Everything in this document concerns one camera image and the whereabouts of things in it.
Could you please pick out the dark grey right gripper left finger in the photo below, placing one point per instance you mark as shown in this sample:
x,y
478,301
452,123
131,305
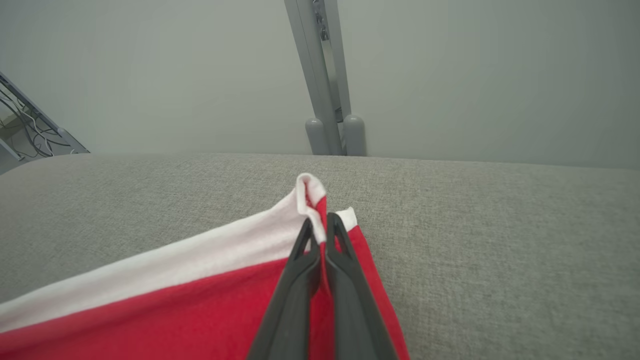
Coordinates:
x,y
290,310

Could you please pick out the grey cylinder bumper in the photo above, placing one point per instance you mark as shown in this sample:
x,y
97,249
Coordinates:
x,y
315,137
355,135

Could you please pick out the red and white jersey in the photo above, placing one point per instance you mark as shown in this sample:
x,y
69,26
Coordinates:
x,y
200,310

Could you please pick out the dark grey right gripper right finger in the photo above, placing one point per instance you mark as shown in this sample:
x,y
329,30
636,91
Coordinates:
x,y
357,315

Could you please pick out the grey fabric sofa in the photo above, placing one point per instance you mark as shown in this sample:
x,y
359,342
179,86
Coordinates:
x,y
500,250

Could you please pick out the grey metal frame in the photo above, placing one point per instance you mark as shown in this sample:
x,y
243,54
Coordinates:
x,y
70,142

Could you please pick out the grey metal post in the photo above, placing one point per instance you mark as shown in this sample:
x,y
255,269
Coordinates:
x,y
312,75

